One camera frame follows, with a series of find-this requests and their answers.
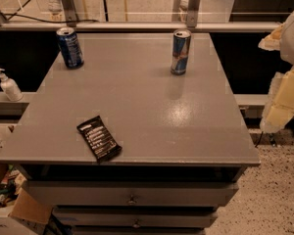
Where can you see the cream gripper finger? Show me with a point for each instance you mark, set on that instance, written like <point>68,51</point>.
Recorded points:
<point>279,108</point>
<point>272,41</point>

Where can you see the red bull can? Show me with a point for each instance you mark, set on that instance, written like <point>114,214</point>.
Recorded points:
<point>180,51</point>

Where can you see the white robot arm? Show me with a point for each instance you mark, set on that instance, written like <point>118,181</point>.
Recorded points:
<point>287,41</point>

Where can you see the blue pepsi can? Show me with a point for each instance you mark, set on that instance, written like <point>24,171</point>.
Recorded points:
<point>69,47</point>

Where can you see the grey drawer cabinet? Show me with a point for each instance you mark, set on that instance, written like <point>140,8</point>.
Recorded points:
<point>184,141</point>

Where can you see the black snack bar wrapper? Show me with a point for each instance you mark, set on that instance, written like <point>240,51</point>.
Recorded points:
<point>99,139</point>

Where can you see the white pump bottle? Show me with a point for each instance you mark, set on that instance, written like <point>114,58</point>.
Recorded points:
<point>10,87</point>

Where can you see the cardboard box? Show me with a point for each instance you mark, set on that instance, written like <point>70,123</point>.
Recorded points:
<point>20,214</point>

